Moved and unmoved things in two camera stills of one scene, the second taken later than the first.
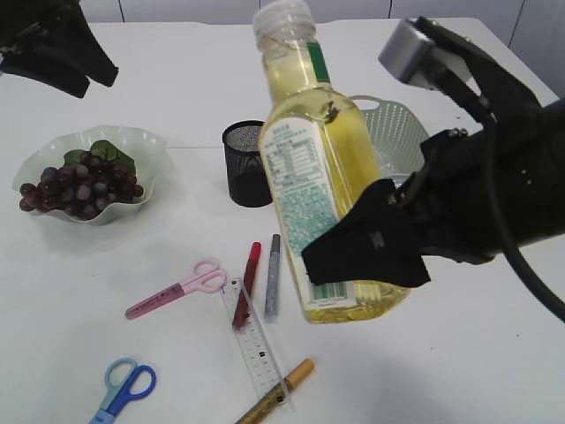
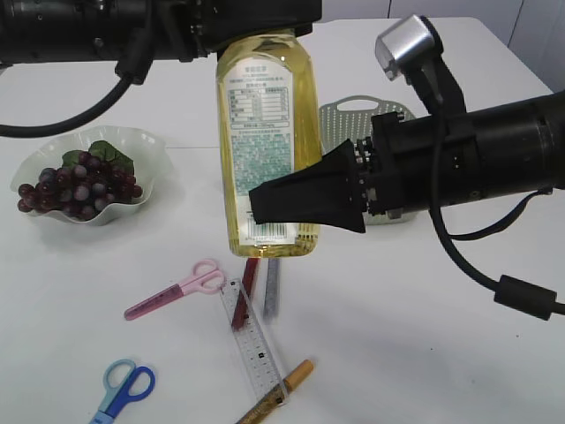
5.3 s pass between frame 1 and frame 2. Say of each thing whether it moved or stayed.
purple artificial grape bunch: stayed
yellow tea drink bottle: moved
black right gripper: moved
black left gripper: moved
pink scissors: stayed
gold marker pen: stayed
